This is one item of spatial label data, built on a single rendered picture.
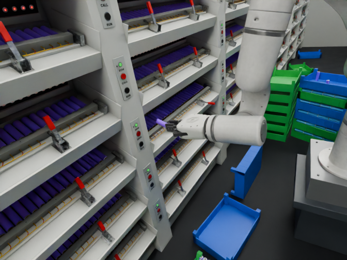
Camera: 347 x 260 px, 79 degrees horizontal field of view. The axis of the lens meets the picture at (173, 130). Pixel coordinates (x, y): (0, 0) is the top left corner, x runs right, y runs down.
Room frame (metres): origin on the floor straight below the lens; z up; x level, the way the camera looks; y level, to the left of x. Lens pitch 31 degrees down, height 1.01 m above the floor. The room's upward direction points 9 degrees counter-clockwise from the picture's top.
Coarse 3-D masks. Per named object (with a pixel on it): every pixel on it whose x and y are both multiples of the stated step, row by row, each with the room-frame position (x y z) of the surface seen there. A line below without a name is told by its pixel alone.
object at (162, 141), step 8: (200, 80) 1.19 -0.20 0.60; (208, 80) 1.16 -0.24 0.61; (184, 88) 1.13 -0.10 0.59; (216, 88) 1.13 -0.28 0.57; (208, 96) 1.08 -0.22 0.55; (216, 96) 1.10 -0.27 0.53; (208, 104) 1.02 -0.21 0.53; (192, 112) 0.93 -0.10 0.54; (200, 112) 0.96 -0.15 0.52; (160, 136) 0.75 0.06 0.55; (168, 136) 0.75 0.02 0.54; (152, 144) 0.65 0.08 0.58; (160, 144) 0.70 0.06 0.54; (168, 144) 0.75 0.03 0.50; (160, 152) 0.71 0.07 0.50
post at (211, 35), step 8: (216, 0) 1.13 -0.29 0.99; (224, 0) 1.19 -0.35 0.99; (224, 8) 1.19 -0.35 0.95; (224, 16) 1.19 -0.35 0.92; (216, 24) 1.13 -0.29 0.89; (224, 24) 1.19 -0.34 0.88; (200, 32) 1.19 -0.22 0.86; (208, 32) 1.16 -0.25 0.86; (216, 32) 1.13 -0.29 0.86; (224, 32) 1.19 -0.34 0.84; (208, 40) 1.16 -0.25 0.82; (216, 40) 1.13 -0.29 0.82; (224, 40) 1.19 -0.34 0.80; (224, 48) 1.19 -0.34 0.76; (224, 56) 1.19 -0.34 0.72; (216, 64) 1.13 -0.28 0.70; (224, 64) 1.18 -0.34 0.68; (208, 72) 1.16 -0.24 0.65; (216, 72) 1.13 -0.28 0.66; (224, 72) 1.18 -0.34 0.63; (216, 80) 1.13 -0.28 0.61; (224, 80) 1.18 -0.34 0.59; (224, 88) 1.18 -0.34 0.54; (216, 104) 1.14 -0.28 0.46; (216, 112) 1.14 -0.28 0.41; (224, 112) 1.18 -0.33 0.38; (224, 144) 1.17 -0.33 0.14; (224, 152) 1.17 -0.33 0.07; (216, 160) 1.15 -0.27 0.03
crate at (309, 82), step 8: (320, 72) 1.40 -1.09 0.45; (304, 80) 1.31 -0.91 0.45; (312, 80) 1.39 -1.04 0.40; (320, 80) 1.37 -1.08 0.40; (336, 80) 1.31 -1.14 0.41; (344, 80) 1.27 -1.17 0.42; (312, 88) 1.26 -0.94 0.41; (320, 88) 1.22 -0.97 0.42; (328, 88) 1.18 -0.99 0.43; (336, 88) 1.15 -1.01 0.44; (344, 88) 1.11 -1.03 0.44
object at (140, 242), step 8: (136, 224) 0.61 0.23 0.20; (144, 224) 0.62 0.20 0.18; (128, 232) 0.59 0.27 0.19; (136, 232) 0.59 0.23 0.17; (144, 232) 0.59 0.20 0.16; (152, 232) 0.59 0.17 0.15; (128, 240) 0.55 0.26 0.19; (136, 240) 0.56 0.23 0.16; (144, 240) 0.56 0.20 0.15; (152, 240) 0.56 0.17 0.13; (120, 248) 0.52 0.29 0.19; (128, 248) 0.52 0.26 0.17; (136, 248) 0.53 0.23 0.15; (144, 248) 0.53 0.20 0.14; (112, 256) 0.49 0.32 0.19; (120, 256) 0.50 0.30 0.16; (128, 256) 0.50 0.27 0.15; (136, 256) 0.50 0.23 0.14
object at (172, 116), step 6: (204, 90) 1.09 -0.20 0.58; (198, 96) 1.03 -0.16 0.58; (204, 96) 1.06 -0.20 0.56; (186, 102) 0.97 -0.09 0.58; (192, 102) 0.98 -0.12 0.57; (180, 108) 0.91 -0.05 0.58; (174, 114) 0.87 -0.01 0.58; (168, 120) 0.82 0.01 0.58; (156, 126) 0.77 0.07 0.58; (162, 126) 0.79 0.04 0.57; (150, 132) 0.74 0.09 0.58; (156, 132) 0.76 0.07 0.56; (162, 132) 0.76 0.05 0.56
